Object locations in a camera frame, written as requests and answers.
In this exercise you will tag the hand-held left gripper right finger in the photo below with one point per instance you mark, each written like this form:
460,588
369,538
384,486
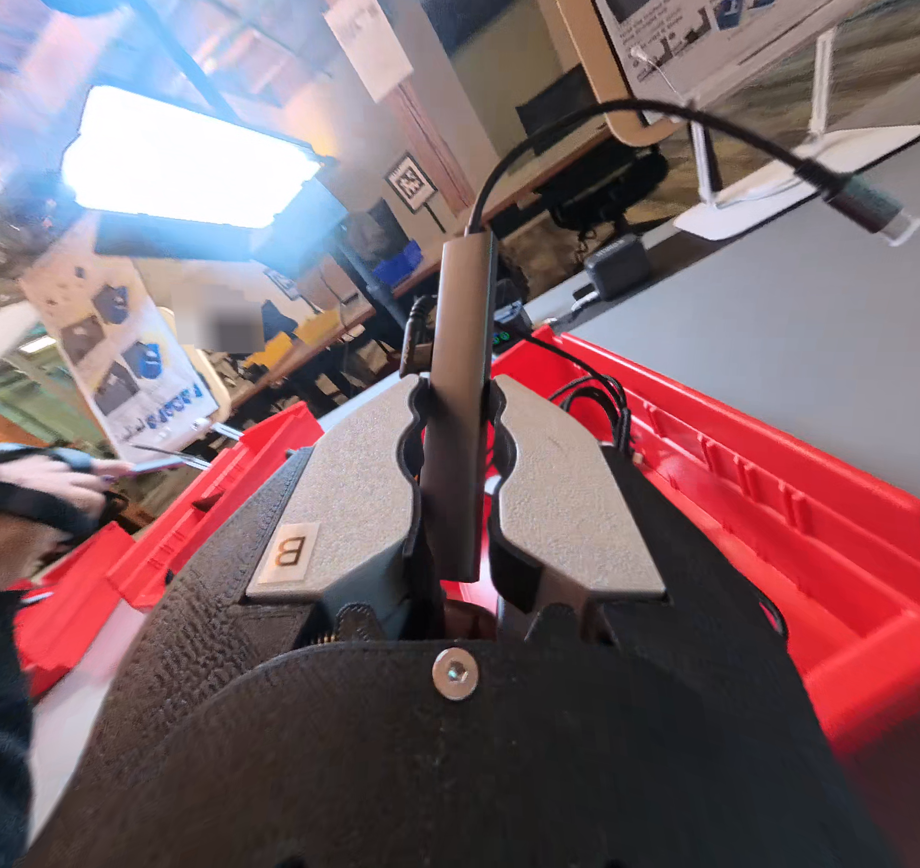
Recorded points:
575,509

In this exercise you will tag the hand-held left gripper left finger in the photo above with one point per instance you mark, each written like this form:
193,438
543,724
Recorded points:
345,480

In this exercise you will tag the grey usb hub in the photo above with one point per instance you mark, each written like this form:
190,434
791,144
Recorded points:
460,379

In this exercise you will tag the yellow box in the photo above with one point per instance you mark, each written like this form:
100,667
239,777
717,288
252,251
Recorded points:
316,329

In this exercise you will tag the large red plastic bin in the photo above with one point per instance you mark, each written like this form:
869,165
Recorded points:
755,523

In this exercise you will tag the black device with green lights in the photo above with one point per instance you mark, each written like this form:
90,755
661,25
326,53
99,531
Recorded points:
512,325

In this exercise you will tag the blue storage bin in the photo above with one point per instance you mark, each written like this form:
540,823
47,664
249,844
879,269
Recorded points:
399,264

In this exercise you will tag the black power adapter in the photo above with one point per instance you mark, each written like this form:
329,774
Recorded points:
617,268

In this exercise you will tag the white printed banner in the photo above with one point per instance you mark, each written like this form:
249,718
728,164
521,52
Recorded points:
122,350

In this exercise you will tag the printed marker tag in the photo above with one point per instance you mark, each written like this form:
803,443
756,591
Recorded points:
411,184

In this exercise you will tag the black bag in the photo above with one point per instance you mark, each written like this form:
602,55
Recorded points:
611,185

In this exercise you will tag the studio light panel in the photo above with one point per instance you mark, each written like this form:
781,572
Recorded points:
187,156

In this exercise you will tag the white stand base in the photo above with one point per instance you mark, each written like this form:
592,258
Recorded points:
776,192

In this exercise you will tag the person's dark shirt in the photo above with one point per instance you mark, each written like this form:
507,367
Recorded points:
11,738

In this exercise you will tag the white paper sign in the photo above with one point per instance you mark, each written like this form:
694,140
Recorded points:
370,38

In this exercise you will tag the black light stand pole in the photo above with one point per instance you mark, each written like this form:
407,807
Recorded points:
180,56

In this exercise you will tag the light wooden panel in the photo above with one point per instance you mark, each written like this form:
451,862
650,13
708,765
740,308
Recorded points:
589,42

